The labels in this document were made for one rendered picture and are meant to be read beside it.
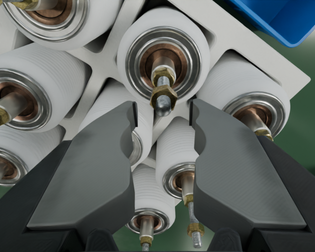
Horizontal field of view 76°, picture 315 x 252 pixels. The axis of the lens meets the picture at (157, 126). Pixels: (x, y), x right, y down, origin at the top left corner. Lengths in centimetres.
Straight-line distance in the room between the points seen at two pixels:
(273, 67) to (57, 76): 27
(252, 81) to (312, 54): 33
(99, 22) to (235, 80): 15
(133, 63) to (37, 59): 11
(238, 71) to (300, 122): 40
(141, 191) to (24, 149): 18
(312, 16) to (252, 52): 14
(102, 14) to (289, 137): 56
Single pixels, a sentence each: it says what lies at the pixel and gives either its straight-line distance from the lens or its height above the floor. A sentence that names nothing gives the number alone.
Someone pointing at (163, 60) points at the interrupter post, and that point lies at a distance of 19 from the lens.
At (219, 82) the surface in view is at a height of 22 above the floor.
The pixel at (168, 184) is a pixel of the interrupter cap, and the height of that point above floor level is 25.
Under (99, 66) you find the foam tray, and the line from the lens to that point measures 30.
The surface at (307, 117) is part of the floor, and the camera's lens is 64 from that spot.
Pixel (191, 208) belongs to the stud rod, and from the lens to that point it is 27.
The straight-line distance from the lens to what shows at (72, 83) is 28.
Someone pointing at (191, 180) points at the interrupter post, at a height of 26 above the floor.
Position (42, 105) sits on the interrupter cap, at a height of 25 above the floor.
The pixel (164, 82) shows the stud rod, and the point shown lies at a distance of 16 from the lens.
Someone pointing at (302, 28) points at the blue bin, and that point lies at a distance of 41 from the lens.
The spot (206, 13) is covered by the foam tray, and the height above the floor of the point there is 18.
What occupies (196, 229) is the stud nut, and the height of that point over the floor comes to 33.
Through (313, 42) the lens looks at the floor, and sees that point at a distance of 56.
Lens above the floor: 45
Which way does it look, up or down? 57 degrees down
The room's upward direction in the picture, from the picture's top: 178 degrees counter-clockwise
